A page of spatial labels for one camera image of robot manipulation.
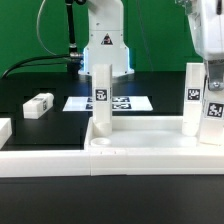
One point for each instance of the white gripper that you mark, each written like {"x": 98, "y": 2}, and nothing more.
{"x": 206, "y": 22}

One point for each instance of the white desk top panel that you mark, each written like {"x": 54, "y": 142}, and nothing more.
{"x": 141, "y": 145}

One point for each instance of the white block at left edge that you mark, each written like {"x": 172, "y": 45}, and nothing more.
{"x": 5, "y": 130}

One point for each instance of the white L-shaped fixture wall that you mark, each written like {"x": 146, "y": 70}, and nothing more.
{"x": 44, "y": 163}

